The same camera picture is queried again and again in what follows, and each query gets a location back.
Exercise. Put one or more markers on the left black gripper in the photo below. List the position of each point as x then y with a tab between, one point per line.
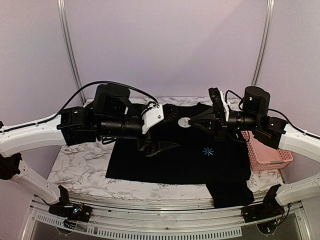
147	141

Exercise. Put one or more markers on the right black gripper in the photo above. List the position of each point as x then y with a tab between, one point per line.
220	120

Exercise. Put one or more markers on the round orange white brooch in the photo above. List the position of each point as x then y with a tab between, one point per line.
184	122

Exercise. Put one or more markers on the black t-shirt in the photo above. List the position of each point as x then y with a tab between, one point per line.
197	158

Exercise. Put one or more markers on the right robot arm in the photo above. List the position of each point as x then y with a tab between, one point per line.
273	132

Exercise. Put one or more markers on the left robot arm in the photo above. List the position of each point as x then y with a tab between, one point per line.
110	117

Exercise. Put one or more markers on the pink perforated plastic basket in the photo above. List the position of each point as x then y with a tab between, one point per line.
264	158

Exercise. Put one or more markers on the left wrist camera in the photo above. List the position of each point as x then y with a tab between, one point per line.
155	113

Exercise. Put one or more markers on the aluminium front rail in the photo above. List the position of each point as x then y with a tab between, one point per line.
134	219

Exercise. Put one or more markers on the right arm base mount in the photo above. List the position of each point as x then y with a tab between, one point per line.
267	209

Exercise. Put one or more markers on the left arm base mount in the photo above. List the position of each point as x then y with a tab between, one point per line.
72	211

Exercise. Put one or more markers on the left aluminium frame post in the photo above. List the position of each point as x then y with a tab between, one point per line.
61	7

